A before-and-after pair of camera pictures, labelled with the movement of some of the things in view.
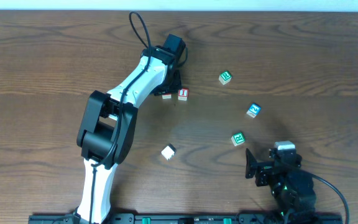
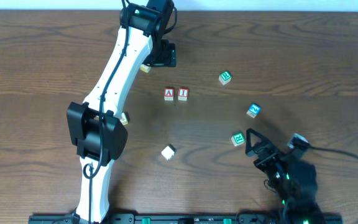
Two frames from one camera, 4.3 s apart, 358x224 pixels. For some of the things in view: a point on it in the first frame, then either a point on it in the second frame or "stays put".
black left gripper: [173, 84] to [165, 57]
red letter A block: [166, 96] stays put
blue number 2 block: [253, 110] stays put
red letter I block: [183, 94] stays put
